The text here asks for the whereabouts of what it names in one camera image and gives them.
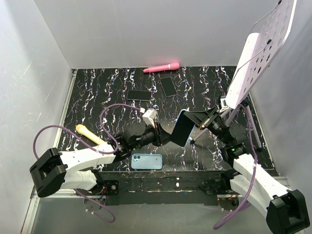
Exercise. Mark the black phone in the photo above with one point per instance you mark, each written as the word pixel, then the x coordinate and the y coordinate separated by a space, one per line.
pixel 168 86

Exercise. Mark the beige wooden toy piece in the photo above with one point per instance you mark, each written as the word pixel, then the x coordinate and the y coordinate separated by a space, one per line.
pixel 82 130

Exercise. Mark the pink microphone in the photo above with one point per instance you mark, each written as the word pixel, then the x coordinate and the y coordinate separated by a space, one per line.
pixel 167 67

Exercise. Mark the light blue phone case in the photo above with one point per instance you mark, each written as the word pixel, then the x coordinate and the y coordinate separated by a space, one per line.
pixel 146 162

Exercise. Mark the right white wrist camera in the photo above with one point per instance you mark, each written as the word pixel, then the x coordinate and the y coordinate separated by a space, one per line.
pixel 222 105

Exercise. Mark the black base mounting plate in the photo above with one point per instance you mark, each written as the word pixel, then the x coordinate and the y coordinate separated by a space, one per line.
pixel 163 187

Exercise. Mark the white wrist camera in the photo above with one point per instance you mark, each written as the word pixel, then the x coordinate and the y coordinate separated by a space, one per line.
pixel 222 105
pixel 149 116

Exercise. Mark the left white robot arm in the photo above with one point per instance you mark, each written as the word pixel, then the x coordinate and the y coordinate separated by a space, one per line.
pixel 80 163

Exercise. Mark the aluminium frame rail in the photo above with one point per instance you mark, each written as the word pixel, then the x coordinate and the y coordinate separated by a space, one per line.
pixel 48 172

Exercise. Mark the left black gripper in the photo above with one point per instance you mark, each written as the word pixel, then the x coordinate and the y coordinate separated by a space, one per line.
pixel 161 135

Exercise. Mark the blue cased phone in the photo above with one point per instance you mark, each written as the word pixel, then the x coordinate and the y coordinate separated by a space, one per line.
pixel 182 129

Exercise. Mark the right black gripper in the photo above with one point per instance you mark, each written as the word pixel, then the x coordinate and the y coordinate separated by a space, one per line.
pixel 198 117

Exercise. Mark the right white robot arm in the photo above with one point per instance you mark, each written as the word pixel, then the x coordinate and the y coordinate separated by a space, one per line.
pixel 285 210

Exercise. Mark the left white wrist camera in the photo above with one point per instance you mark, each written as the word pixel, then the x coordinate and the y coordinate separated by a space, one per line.
pixel 149 116

